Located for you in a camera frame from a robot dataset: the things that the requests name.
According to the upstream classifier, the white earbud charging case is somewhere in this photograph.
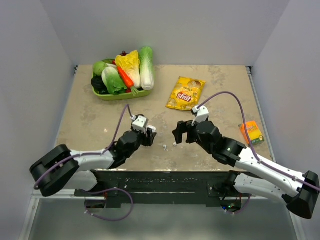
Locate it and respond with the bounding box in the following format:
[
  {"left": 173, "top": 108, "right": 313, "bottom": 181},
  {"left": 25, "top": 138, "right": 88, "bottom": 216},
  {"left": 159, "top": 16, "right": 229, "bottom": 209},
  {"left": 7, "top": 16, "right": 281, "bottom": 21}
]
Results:
[{"left": 149, "top": 125, "right": 157, "bottom": 132}]

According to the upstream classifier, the green leafy bok choy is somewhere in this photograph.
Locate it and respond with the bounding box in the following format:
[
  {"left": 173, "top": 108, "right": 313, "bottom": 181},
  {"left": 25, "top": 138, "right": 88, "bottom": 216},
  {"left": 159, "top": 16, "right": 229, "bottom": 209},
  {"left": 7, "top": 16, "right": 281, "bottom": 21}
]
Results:
[{"left": 101, "top": 66, "right": 128, "bottom": 95}]

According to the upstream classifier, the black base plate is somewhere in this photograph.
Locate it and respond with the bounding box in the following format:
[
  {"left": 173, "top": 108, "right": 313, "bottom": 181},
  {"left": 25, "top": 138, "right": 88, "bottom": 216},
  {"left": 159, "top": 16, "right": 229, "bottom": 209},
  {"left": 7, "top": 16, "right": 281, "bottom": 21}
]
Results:
[{"left": 75, "top": 171, "right": 245, "bottom": 212}]

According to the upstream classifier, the green vegetable basket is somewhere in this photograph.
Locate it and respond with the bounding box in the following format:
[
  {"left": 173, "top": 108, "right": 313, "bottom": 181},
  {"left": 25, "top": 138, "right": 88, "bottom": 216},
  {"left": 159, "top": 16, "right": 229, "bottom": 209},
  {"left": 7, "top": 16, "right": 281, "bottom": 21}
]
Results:
[{"left": 91, "top": 73, "right": 152, "bottom": 101}]

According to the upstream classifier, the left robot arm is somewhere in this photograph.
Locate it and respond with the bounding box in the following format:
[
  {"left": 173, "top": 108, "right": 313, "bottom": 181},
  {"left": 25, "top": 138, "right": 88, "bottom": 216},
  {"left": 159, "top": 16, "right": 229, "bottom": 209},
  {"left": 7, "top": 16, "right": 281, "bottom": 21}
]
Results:
[{"left": 29, "top": 125, "right": 157, "bottom": 197}]

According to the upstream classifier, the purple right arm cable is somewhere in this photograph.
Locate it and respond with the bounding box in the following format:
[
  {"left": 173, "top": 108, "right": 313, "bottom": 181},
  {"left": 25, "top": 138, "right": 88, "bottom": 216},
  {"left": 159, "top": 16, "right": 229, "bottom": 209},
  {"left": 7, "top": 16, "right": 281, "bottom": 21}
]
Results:
[{"left": 196, "top": 91, "right": 320, "bottom": 192}]

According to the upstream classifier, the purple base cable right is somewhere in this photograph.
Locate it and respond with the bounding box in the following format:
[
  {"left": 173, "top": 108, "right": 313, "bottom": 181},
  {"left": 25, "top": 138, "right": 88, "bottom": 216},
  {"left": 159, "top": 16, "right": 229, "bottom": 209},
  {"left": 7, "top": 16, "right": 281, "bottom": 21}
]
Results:
[{"left": 223, "top": 191, "right": 253, "bottom": 215}]

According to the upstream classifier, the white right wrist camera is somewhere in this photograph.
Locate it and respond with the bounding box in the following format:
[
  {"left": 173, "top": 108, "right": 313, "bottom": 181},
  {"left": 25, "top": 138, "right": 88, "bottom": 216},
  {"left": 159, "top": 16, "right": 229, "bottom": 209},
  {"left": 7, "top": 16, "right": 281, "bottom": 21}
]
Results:
[{"left": 191, "top": 105, "right": 209, "bottom": 126}]

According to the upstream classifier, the black toy vegetable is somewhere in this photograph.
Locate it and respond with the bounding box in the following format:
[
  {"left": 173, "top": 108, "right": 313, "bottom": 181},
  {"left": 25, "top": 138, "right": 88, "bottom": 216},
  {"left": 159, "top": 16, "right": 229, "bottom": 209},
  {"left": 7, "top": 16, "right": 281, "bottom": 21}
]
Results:
[{"left": 91, "top": 76, "right": 109, "bottom": 95}]

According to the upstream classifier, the orange toy carrot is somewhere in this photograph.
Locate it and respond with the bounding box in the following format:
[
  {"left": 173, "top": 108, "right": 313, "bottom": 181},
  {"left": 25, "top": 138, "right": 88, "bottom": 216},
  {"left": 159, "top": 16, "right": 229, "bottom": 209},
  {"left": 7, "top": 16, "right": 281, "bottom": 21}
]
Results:
[{"left": 117, "top": 66, "right": 139, "bottom": 96}]

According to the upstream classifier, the orange juice carton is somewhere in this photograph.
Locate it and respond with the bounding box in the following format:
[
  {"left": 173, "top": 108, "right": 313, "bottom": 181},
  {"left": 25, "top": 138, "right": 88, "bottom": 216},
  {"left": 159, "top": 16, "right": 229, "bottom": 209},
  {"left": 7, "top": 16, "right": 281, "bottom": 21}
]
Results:
[{"left": 238, "top": 120, "right": 265, "bottom": 146}]

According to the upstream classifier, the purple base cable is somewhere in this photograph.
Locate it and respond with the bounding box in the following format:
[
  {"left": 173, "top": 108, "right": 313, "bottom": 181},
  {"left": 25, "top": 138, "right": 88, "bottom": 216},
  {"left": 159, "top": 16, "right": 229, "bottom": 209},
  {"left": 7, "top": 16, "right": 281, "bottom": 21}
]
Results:
[
  {"left": 223, "top": 191, "right": 253, "bottom": 215},
  {"left": 81, "top": 188, "right": 135, "bottom": 222}
]

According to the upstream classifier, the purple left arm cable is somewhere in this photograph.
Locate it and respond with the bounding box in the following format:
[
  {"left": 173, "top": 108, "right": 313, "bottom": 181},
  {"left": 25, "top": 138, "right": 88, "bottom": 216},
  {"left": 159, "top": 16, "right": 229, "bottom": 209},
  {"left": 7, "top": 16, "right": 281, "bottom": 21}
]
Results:
[{"left": 33, "top": 104, "right": 136, "bottom": 190}]

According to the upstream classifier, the green white napa cabbage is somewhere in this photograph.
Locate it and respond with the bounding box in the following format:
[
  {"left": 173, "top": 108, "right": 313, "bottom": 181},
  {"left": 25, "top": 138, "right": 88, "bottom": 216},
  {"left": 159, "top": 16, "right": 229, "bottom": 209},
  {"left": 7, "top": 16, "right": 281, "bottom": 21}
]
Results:
[{"left": 139, "top": 46, "right": 155, "bottom": 91}]

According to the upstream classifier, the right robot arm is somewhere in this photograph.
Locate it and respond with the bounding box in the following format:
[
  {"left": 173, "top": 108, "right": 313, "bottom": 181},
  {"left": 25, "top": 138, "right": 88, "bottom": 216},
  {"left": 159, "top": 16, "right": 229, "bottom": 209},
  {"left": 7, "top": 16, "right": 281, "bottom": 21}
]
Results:
[{"left": 172, "top": 120, "right": 320, "bottom": 219}]

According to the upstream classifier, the yellow white cabbage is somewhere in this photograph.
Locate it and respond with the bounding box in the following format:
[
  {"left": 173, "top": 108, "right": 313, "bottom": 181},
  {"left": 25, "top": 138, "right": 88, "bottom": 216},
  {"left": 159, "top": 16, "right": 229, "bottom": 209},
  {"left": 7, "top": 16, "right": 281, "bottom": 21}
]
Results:
[{"left": 115, "top": 50, "right": 141, "bottom": 89}]

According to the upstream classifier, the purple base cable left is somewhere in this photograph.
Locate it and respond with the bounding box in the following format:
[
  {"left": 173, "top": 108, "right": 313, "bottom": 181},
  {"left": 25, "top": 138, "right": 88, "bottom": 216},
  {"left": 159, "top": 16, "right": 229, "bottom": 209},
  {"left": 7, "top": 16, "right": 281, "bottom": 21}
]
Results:
[{"left": 81, "top": 188, "right": 135, "bottom": 222}]

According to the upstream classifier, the yellow chips bag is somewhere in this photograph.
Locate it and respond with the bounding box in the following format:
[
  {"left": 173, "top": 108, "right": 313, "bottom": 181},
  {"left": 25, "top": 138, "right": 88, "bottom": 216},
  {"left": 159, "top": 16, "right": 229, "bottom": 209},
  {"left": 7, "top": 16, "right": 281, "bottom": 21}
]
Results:
[{"left": 165, "top": 76, "right": 206, "bottom": 111}]

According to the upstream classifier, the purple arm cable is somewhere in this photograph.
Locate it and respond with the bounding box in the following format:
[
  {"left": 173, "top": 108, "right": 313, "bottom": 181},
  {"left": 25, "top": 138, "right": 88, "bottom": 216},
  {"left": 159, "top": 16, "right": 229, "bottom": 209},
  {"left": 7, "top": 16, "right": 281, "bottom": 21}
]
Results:
[
  {"left": 196, "top": 91, "right": 320, "bottom": 192},
  {"left": 33, "top": 104, "right": 136, "bottom": 190}
]

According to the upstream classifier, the round green cabbage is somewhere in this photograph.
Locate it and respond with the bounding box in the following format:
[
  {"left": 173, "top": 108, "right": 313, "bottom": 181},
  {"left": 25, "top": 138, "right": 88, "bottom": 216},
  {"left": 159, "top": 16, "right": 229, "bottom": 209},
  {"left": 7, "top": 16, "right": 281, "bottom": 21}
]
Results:
[{"left": 92, "top": 61, "right": 108, "bottom": 77}]

